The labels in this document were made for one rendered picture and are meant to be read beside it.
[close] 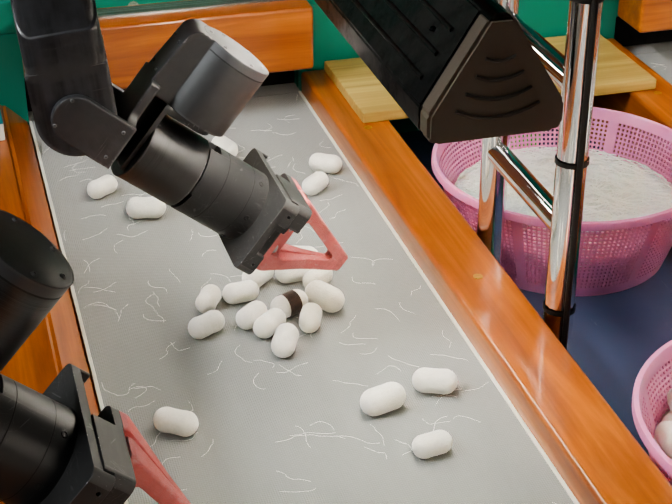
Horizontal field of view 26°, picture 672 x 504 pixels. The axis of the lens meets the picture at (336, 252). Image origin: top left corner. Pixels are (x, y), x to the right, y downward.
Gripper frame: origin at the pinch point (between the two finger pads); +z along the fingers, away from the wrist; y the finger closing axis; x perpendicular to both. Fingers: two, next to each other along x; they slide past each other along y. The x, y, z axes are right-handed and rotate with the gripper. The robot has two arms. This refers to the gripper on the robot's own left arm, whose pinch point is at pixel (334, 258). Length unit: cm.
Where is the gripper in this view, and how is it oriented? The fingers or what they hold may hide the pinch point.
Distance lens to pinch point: 115.6
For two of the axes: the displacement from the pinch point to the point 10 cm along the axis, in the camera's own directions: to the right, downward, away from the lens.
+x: -6.0, 7.7, 2.2
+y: -2.9, -4.6, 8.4
